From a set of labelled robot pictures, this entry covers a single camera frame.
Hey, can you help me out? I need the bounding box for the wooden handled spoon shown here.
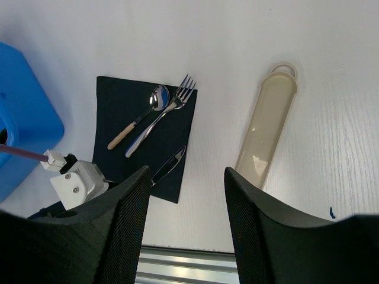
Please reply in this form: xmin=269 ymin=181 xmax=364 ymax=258
xmin=107 ymin=85 xmax=171 ymax=150

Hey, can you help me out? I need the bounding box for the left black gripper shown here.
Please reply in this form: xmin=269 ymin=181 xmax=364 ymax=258
xmin=27 ymin=204 xmax=66 ymax=220

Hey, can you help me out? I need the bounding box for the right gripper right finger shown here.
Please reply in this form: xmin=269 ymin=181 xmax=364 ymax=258
xmin=224 ymin=167 xmax=378 ymax=283

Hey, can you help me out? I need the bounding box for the silver knife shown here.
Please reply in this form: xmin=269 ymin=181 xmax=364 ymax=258
xmin=151 ymin=145 xmax=187 ymax=186

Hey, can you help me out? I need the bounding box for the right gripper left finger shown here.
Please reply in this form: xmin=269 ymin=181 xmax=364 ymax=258
xmin=1 ymin=166 xmax=150 ymax=283

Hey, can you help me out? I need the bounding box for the silver fork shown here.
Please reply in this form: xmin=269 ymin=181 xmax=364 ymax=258
xmin=125 ymin=74 xmax=196 ymax=158

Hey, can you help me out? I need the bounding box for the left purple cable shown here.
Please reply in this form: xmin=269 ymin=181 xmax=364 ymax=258
xmin=0 ymin=143 xmax=50 ymax=163

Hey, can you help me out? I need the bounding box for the blue plastic bin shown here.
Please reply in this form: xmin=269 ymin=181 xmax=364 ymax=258
xmin=0 ymin=41 xmax=65 ymax=204

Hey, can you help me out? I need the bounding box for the black paper napkin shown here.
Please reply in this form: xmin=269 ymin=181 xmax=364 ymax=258
xmin=91 ymin=76 xmax=198 ymax=204

